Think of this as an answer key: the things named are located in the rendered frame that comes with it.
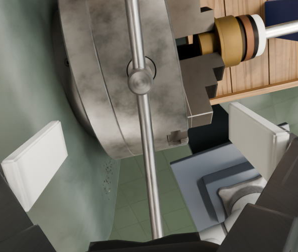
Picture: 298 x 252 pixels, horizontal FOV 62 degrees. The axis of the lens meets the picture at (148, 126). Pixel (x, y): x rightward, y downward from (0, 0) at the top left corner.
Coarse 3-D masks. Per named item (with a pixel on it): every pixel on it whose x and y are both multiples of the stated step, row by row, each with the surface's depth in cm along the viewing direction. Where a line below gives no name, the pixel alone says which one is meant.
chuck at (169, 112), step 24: (96, 0) 29; (120, 0) 28; (144, 0) 28; (96, 24) 28; (120, 24) 28; (144, 24) 28; (168, 24) 28; (96, 48) 28; (120, 48) 28; (144, 48) 28; (168, 48) 28; (120, 72) 29; (168, 72) 29; (120, 96) 30; (168, 96) 30; (120, 120) 31; (168, 120) 32; (168, 144) 38
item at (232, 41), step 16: (224, 16) 41; (240, 16) 40; (208, 32) 40; (224, 32) 39; (240, 32) 39; (256, 32) 39; (208, 48) 40; (224, 48) 39; (240, 48) 39; (256, 48) 40
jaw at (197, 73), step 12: (180, 60) 40; (192, 60) 40; (204, 60) 39; (216, 60) 39; (192, 72) 39; (204, 72) 38; (216, 72) 40; (192, 84) 38; (204, 84) 37; (216, 84) 37; (192, 96) 37; (204, 96) 37; (192, 108) 36; (204, 108) 36; (192, 120) 37; (204, 120) 37; (180, 132) 36
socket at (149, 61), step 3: (147, 57) 28; (147, 60) 28; (150, 60) 28; (129, 63) 29; (147, 63) 29; (150, 63) 29; (153, 63) 29; (129, 66) 29; (132, 66) 29; (150, 66) 29; (153, 66) 29; (129, 69) 29; (153, 69) 29; (129, 72) 29; (153, 72) 29; (153, 75) 29
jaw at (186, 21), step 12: (168, 0) 37; (180, 0) 37; (192, 0) 37; (180, 12) 38; (192, 12) 38; (204, 12) 38; (180, 24) 39; (192, 24) 39; (204, 24) 39; (180, 36) 40
